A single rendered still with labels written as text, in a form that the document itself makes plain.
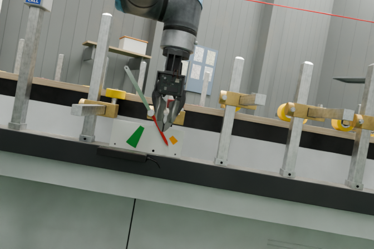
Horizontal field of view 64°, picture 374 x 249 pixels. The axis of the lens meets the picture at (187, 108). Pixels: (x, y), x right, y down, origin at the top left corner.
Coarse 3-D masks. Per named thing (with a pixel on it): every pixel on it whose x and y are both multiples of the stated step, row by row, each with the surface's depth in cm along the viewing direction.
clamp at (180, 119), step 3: (153, 108) 108; (180, 111) 107; (183, 111) 107; (147, 114) 107; (180, 114) 107; (183, 114) 107; (147, 117) 108; (150, 117) 108; (177, 117) 107; (180, 117) 107; (183, 117) 107; (177, 120) 107; (180, 120) 107; (183, 120) 107; (174, 123) 107; (177, 123) 107; (180, 123) 107; (183, 123) 107
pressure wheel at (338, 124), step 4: (332, 120) 134; (336, 120) 131; (340, 120) 130; (332, 124) 134; (336, 124) 131; (340, 124) 130; (344, 124) 130; (336, 128) 133; (340, 128) 130; (344, 128) 130; (348, 128) 130; (352, 128) 130
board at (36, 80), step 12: (0, 72) 128; (48, 84) 128; (60, 84) 128; (72, 84) 128; (132, 96) 128; (144, 96) 128; (192, 108) 128; (204, 108) 128; (252, 120) 129; (264, 120) 129; (276, 120) 129; (324, 132) 129; (336, 132) 129; (348, 132) 129
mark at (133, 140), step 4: (140, 128) 107; (136, 132) 107; (140, 132) 107; (132, 136) 107; (136, 136) 107; (140, 136) 107; (128, 140) 107; (132, 140) 107; (136, 140) 107; (132, 144) 107; (136, 144) 107
